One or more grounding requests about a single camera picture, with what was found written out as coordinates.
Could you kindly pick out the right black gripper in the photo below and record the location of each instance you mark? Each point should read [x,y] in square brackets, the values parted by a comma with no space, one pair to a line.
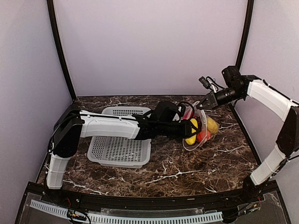
[209,96]

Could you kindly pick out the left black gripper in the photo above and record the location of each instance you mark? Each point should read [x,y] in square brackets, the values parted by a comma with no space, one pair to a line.
[186,131]

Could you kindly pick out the red bell pepper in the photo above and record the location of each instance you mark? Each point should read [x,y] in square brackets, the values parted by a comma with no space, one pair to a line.
[189,114]

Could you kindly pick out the yellow bell pepper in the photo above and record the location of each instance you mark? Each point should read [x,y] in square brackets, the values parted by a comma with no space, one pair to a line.
[212,126]

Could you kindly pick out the clear zip top bag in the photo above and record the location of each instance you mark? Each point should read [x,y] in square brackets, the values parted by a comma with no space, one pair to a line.
[200,116]

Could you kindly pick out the orange pumpkin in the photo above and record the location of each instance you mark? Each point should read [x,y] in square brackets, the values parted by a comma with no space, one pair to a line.
[203,136]

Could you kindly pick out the white plastic basket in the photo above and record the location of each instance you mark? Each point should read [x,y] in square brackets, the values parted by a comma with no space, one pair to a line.
[121,149]

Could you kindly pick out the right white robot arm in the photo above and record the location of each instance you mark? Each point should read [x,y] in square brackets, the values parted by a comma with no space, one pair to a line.
[287,143]

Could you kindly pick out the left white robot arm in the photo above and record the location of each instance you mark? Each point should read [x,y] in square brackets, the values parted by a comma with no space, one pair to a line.
[63,144]

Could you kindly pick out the small yellow lemon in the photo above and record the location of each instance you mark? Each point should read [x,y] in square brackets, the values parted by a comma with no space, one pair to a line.
[191,140]

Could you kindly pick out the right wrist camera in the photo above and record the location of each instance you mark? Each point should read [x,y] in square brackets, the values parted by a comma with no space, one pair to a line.
[208,84]

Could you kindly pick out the right black frame post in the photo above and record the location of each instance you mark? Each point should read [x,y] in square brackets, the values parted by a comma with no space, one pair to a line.
[245,33]

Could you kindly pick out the black frame post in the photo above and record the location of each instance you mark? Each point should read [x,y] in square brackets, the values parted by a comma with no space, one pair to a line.
[245,33]
[59,49]

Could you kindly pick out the left black frame post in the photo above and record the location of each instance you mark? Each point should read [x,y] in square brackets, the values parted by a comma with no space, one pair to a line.
[59,49]

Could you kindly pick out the white slotted cable duct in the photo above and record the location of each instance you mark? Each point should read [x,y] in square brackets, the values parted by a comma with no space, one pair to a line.
[115,216]

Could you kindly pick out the black front rail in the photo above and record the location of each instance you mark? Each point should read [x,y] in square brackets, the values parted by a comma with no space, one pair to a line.
[83,201]

